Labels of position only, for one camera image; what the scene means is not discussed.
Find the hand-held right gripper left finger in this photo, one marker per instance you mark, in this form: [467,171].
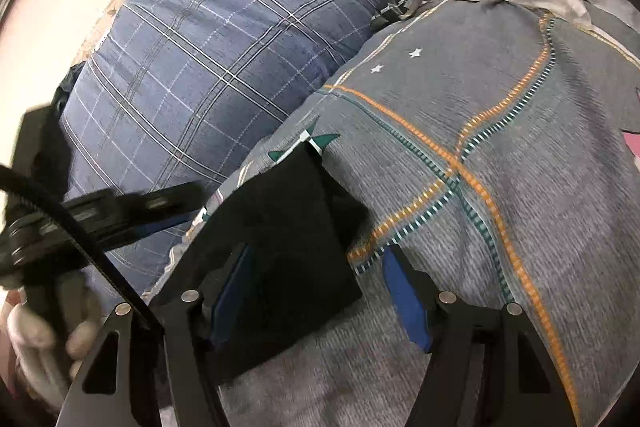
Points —
[231,296]

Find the person's left hand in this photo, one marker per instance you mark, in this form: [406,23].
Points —
[30,332]

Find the blue plaid pillow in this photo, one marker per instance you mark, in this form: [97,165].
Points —
[210,72]

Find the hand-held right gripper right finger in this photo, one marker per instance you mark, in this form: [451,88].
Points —
[409,304]

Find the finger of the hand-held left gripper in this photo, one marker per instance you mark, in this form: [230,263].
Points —
[135,209]

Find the grey quilt with orange stripes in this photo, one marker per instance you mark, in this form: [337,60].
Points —
[480,187]

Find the black pants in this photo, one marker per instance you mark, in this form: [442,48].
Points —
[290,237]

